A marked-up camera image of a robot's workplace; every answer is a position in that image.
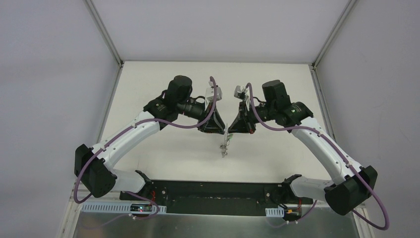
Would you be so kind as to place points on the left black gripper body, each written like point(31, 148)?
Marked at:
point(208, 119)

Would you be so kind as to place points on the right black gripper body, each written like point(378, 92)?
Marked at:
point(246, 119)

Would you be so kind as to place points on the large metal keyring with clips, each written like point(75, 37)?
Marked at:
point(224, 145)

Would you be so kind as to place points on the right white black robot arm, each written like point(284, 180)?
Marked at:
point(350, 183)

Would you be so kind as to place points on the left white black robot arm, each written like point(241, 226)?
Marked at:
point(95, 165)

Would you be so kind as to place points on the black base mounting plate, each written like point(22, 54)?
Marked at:
point(219, 198)

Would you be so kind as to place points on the right circuit board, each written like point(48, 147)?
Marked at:
point(292, 214)

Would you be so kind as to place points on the circuit board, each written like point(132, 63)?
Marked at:
point(141, 208)
point(292, 214)

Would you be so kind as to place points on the left circuit board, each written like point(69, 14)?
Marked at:
point(141, 208)

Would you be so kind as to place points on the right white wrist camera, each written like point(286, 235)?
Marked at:
point(242, 93)

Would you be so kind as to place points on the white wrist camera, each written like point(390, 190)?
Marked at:
point(242, 93)
point(211, 93)

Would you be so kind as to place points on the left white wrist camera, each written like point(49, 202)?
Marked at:
point(211, 93)

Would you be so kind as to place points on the right white cable duct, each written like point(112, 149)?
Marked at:
point(274, 212)

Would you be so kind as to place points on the white cable duct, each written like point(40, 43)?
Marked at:
point(118, 207)
point(274, 212)

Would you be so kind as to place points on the left aluminium frame post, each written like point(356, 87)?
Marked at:
point(90, 5)

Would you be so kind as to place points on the aluminium frame post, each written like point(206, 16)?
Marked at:
point(90, 5)
point(334, 32)

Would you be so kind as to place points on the left white cable duct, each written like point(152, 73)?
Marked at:
point(118, 207)

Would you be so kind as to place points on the right aluminium frame post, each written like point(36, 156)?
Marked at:
point(334, 32)

